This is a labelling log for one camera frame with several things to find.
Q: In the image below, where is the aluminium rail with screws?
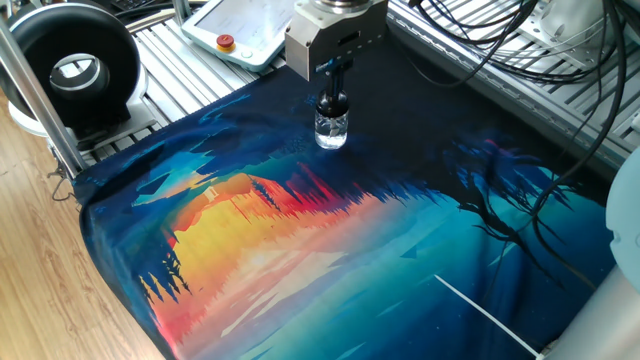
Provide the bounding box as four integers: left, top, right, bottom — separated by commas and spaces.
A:
386, 3, 627, 172

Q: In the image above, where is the colourful sunset print cloth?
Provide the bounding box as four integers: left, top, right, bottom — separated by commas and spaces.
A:
72, 29, 618, 360

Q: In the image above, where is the aluminium frame post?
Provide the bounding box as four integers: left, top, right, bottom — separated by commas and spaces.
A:
0, 18, 90, 180

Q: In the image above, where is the white teach pendant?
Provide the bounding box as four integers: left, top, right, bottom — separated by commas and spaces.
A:
180, 0, 302, 73

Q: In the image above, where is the silver Schunk gripper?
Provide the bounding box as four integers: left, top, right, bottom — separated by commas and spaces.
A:
284, 0, 390, 97

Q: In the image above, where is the clear glass jar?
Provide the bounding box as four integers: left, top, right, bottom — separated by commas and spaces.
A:
313, 110, 350, 151

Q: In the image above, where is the white plastic box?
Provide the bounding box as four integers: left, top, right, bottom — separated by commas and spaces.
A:
516, 0, 640, 72

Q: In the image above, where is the thin white cable tie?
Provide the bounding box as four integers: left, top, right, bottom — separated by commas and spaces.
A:
432, 272, 545, 359

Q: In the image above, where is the black table cable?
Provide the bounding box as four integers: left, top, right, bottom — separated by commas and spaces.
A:
406, 0, 619, 97

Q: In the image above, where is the black knobbed jar lid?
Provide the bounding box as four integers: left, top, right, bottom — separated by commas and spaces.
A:
315, 74, 351, 119

